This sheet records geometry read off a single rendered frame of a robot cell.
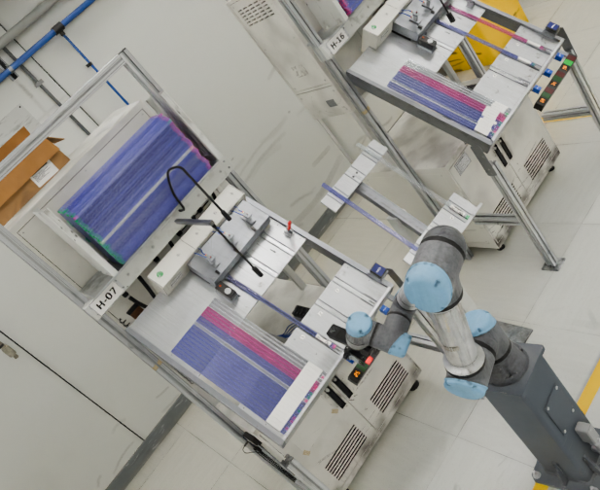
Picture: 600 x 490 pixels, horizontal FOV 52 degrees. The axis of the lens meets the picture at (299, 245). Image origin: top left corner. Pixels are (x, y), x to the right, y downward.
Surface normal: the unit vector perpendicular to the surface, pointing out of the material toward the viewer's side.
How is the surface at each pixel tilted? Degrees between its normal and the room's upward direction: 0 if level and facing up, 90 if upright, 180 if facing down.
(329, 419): 90
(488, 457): 0
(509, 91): 45
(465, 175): 90
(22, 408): 90
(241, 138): 90
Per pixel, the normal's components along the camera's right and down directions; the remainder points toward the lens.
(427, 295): -0.46, 0.63
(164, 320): -0.06, -0.46
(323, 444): 0.57, 0.04
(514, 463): -0.60, -0.67
